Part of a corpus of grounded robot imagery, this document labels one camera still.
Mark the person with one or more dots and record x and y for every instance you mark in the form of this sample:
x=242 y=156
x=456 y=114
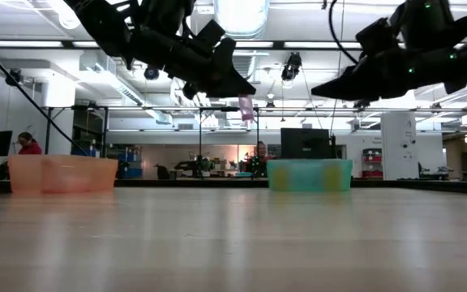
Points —
x=261 y=156
x=28 y=145

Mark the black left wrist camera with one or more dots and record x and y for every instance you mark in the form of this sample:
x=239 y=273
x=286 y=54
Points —
x=210 y=33

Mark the black portal frame with cabinet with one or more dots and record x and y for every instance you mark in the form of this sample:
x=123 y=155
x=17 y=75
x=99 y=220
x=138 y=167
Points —
x=91 y=121

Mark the stacked blue boxes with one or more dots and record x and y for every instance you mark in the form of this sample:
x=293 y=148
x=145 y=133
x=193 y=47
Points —
x=132 y=168

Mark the large black monitor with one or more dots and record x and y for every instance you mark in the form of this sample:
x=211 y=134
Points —
x=304 y=142

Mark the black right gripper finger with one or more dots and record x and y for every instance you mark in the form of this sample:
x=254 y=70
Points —
x=343 y=87

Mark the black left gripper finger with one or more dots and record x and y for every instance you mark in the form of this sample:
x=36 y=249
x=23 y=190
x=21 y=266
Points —
x=229 y=81

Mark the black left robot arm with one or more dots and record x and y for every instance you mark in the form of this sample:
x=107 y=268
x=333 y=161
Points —
x=108 y=24

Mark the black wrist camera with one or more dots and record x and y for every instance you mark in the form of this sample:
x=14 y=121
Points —
x=210 y=33
x=375 y=36

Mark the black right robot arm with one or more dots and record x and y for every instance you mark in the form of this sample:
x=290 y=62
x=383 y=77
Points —
x=452 y=44

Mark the thin black diagonal strut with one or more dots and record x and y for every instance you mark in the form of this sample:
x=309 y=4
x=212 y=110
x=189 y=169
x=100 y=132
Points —
x=31 y=99

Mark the silver ventilation duct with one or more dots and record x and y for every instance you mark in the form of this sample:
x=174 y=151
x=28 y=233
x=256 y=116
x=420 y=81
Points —
x=241 y=16

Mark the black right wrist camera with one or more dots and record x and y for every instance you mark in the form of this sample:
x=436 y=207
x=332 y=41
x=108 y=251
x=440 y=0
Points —
x=375 y=36

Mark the red storage shelf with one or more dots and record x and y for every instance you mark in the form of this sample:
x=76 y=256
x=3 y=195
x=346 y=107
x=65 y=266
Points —
x=372 y=162

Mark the translucent orange plastic bin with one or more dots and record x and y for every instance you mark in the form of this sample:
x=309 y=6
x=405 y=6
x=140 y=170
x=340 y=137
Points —
x=22 y=174

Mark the white square pillar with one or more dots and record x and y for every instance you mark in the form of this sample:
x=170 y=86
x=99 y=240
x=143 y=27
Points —
x=397 y=142
x=61 y=121

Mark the black ceiling spotlight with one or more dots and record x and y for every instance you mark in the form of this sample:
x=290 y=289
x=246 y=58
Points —
x=151 y=74
x=13 y=77
x=362 y=104
x=291 y=65

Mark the translucent teal plastic bin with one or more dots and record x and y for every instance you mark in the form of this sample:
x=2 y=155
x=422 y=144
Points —
x=308 y=174

